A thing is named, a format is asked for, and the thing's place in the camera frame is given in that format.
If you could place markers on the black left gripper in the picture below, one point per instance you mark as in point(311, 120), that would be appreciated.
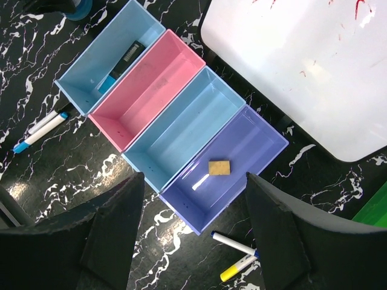
point(49, 6)

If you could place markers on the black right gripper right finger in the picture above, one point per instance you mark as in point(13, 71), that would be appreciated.
point(303, 247)

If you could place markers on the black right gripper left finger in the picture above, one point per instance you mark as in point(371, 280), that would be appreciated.
point(87, 247)

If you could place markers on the blue capped black highlighter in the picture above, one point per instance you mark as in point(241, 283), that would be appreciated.
point(125, 61)

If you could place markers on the small tan eraser block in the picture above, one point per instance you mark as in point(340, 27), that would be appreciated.
point(219, 168)

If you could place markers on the blue ink bottle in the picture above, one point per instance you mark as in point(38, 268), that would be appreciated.
point(83, 8)

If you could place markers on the yellow capped white marker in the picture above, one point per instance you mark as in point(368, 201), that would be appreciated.
point(237, 267)

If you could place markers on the blue capped white marker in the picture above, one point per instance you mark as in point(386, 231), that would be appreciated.
point(234, 244)

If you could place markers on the bright green plastic folder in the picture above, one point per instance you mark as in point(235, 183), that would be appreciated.
point(374, 212)

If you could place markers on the light blue bin left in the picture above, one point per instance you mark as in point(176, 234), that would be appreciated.
point(81, 81)

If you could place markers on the light blue bin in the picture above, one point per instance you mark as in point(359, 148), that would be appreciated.
point(184, 127)
point(81, 81)

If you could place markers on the purple plastic bin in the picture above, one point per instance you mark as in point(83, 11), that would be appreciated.
point(249, 143)

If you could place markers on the light blue bin right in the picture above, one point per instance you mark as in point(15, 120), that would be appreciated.
point(184, 127)

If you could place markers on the cyan capped white marker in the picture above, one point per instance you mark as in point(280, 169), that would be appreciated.
point(41, 132)

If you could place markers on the pink plastic bin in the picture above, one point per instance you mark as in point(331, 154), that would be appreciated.
point(146, 90)

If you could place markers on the white dry-erase board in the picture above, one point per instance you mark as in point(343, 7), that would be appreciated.
point(322, 63)

